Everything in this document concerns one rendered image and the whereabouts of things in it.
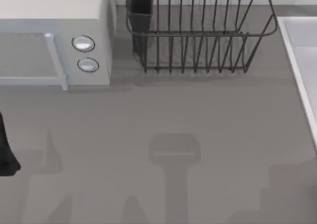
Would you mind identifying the pale microwave oven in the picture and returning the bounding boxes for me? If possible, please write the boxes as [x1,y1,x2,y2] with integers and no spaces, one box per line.
[0,0,117,91]

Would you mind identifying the small microwave knob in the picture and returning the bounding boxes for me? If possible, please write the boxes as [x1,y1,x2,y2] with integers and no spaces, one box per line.
[77,57,100,73]

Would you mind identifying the large microwave knob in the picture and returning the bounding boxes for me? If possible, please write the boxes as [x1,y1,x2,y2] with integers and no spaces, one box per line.
[71,35,96,53]

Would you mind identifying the black cutlery holder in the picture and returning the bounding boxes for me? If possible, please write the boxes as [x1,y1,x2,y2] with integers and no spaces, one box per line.
[125,0,155,58]

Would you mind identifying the microwave glass door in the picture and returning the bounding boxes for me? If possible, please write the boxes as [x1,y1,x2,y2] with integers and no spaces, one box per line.
[0,32,68,91]

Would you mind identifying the white sink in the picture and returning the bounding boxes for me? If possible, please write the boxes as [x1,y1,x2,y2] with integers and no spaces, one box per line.
[276,16,317,152]

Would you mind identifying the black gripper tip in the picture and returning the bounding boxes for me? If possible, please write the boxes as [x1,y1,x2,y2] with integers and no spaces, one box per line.
[0,112,21,177]

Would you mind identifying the dark wire dish rack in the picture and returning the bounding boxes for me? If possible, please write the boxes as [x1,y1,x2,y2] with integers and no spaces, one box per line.
[125,0,278,74]

